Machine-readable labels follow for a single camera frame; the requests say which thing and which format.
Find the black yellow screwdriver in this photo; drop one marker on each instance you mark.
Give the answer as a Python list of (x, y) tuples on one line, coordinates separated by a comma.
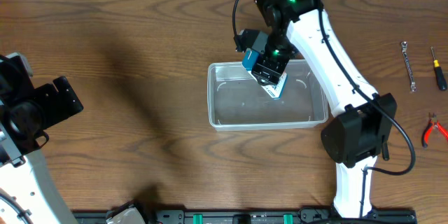
[(439, 76)]

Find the silver wrench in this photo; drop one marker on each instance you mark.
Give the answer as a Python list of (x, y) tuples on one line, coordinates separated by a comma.
[(413, 87)]

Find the small claw hammer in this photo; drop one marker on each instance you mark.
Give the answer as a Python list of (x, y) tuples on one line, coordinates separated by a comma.
[(385, 151)]

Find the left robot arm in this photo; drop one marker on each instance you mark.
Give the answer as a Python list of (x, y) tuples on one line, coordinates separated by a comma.
[(28, 194)]

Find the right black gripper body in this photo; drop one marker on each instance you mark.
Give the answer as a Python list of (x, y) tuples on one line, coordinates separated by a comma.
[(267, 71)]

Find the clear plastic container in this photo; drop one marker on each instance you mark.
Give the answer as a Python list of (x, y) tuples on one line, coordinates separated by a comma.
[(236, 102)]

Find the red handled pliers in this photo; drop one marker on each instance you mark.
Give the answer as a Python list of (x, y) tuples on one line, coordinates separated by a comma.
[(433, 124)]

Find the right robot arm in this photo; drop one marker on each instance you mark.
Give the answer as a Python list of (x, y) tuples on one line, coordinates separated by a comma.
[(358, 133)]

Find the blue white screw box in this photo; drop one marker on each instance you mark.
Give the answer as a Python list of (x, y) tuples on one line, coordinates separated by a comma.
[(276, 87)]

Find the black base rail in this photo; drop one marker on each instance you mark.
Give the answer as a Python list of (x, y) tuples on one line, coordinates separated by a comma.
[(304, 215)]

